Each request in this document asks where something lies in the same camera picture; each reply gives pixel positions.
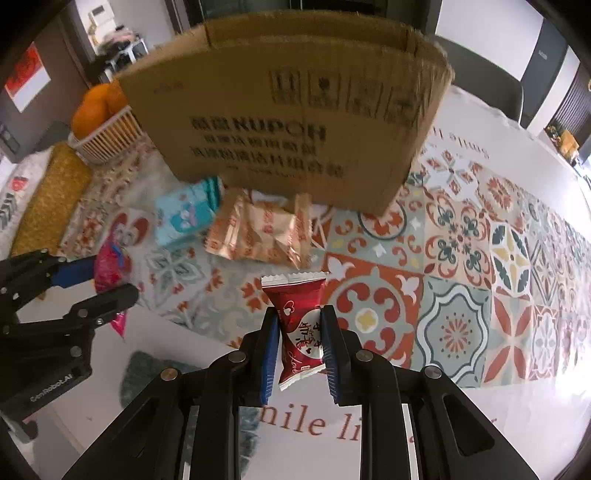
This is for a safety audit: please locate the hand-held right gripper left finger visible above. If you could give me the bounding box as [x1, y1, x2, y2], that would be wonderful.
[62, 305, 282, 480]

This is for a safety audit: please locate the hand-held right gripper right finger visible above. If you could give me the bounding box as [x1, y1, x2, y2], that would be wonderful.
[321, 305, 529, 480]

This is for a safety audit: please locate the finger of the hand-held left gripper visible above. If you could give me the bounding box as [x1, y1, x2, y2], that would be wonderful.
[0, 283, 140, 344]
[0, 248, 99, 308]

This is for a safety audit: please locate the pink snack packet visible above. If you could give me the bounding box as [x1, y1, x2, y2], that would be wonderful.
[95, 240, 134, 340]

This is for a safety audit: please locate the red candy packet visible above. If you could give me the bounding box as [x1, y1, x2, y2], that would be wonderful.
[262, 273, 329, 392]

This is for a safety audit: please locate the gold snack packet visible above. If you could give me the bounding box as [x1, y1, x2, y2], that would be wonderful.
[205, 191, 315, 268]

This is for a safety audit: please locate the brown cardboard box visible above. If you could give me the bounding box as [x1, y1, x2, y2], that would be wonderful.
[113, 18, 455, 217]

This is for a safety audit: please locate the yellow woven tissue box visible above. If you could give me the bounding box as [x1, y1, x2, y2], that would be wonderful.
[11, 143, 93, 257]

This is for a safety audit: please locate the printed white tissue pack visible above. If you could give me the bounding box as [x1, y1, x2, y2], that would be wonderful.
[0, 154, 49, 232]

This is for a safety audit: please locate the white plastic basket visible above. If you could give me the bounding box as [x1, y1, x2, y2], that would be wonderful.
[69, 105, 146, 164]

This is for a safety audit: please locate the black door lock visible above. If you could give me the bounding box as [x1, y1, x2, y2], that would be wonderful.
[0, 122, 21, 153]

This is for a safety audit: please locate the orange fruit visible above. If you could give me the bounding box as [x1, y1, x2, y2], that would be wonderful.
[71, 85, 112, 139]
[104, 80, 131, 116]

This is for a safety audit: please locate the red and white door poster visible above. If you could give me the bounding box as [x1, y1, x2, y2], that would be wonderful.
[4, 41, 51, 112]

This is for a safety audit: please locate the brown entrance door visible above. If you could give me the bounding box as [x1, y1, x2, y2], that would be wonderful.
[0, 25, 93, 155]

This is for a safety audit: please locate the white shoe rack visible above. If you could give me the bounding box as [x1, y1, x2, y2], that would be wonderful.
[97, 37, 148, 81]

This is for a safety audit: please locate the pink and black cloth pile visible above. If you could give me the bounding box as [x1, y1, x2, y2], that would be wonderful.
[99, 30, 139, 51]

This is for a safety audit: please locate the grey dining chair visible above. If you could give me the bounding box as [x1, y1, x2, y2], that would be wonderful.
[434, 34, 525, 125]

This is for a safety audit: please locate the dark glass sliding door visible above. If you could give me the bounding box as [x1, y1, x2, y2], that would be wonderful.
[166, 0, 439, 33]

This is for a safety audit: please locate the dark hallway door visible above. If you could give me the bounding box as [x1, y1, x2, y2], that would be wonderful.
[524, 28, 568, 134]

